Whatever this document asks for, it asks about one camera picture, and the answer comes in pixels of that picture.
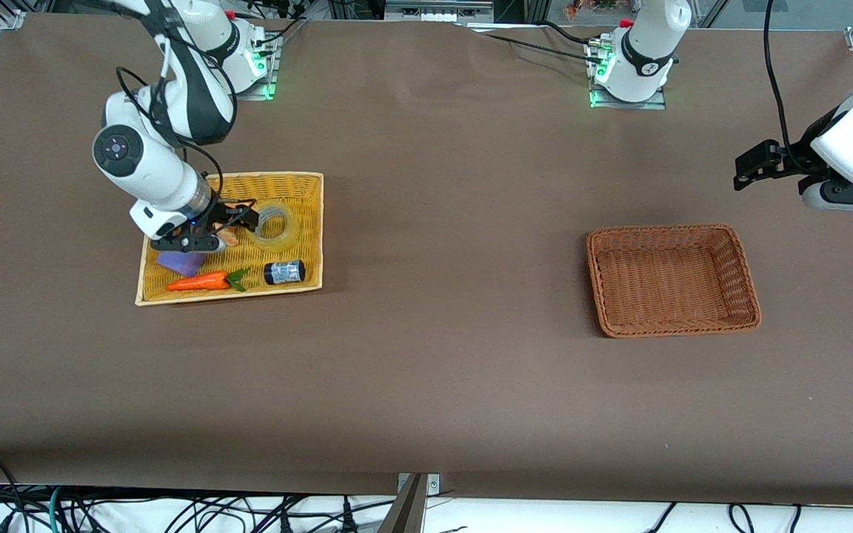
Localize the clear tape roll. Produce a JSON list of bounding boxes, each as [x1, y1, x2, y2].
[[247, 201, 301, 251]]

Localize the toy croissant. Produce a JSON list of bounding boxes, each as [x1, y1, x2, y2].
[[218, 197, 242, 248]]

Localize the purple foam cube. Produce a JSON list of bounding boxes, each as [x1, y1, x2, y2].
[[156, 250, 207, 278]]

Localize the orange toy carrot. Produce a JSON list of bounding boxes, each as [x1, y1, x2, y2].
[[166, 267, 251, 293]]

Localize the small blue jar black lid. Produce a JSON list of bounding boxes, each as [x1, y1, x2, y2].
[[263, 259, 306, 286]]

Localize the yellow wicker basket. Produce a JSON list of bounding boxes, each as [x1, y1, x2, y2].
[[135, 172, 324, 307]]

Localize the brown wicker basket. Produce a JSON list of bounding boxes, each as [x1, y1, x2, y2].
[[586, 224, 762, 339]]

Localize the grey equipment box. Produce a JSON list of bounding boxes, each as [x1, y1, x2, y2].
[[384, 0, 495, 23]]

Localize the dark metal beam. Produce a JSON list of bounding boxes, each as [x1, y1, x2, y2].
[[378, 474, 428, 533]]

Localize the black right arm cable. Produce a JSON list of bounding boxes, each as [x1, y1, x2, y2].
[[114, 0, 238, 201]]

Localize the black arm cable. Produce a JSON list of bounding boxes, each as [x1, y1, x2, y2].
[[763, 0, 795, 152], [114, 0, 238, 201]]

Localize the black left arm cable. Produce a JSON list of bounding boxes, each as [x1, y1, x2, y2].
[[763, 0, 795, 152]]

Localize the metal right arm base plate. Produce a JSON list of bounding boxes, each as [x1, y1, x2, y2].
[[234, 33, 281, 101]]

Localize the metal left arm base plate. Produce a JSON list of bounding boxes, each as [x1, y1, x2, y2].
[[589, 41, 668, 110]]

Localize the black base cable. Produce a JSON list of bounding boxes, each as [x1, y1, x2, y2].
[[238, 0, 310, 47]]

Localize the thin black table cable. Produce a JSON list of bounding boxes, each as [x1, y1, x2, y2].
[[538, 21, 602, 47], [471, 28, 605, 67]]

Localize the grey metal table bracket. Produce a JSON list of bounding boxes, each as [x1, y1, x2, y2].
[[397, 473, 441, 495]]

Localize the green floor cable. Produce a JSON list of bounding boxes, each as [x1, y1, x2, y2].
[[47, 486, 67, 533]]

